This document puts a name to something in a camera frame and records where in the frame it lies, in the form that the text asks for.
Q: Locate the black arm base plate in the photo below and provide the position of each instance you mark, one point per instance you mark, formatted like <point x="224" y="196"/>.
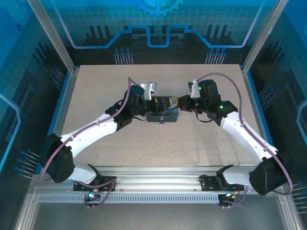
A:
<point x="108" y="184"/>
<point x="207" y="184"/>

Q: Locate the aluminium frame post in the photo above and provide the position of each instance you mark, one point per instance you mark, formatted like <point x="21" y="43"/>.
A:
<point x="262" y="36"/>
<point x="54" y="36"/>

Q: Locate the small silver padlock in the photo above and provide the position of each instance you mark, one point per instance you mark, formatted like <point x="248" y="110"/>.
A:
<point x="161" y="120"/>

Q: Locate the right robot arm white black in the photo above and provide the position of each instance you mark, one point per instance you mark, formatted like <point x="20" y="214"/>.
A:
<point x="239" y="130"/>

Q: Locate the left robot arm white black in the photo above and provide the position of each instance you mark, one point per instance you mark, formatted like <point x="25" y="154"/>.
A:
<point x="91" y="129"/>

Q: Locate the painted starry night tin box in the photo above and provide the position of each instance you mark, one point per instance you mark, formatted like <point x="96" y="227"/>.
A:
<point x="171" y="107"/>

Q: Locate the aluminium mounting rail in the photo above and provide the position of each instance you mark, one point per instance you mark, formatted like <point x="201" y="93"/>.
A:
<point x="158" y="177"/>

